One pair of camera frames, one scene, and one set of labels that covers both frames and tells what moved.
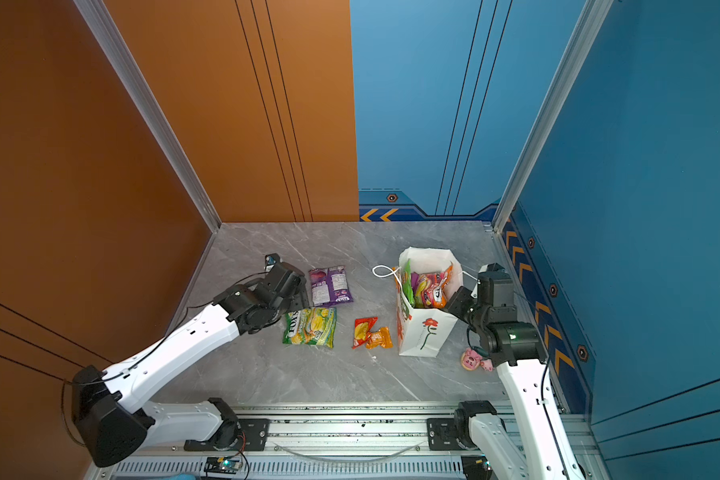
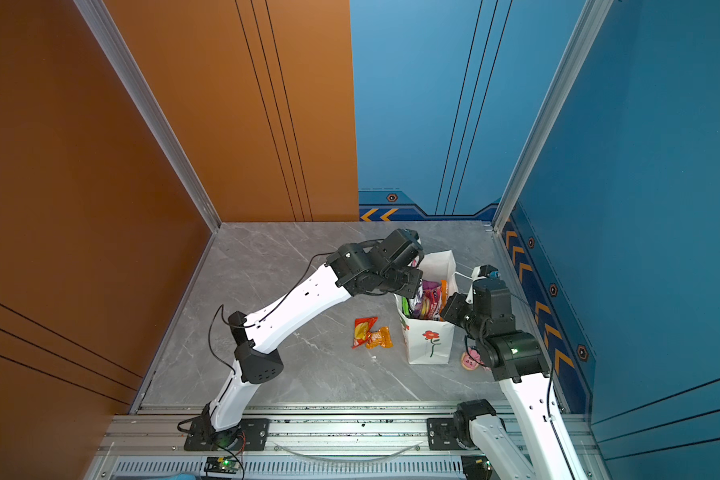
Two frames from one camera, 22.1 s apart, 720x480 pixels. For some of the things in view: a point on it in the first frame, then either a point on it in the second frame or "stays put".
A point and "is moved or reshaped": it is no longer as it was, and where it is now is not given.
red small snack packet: x=362 y=329 stays put
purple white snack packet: x=330 y=286 is moved or reshaped
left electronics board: x=222 y=465 stays put
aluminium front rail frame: x=369 y=441 stays put
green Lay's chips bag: x=408 y=283 is moved or reshaped
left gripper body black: x=300 y=300 to x=404 y=282
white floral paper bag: x=424 y=332 is moved or reshaped
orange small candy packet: x=381 y=338 stays put
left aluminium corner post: x=112 y=40 stays put
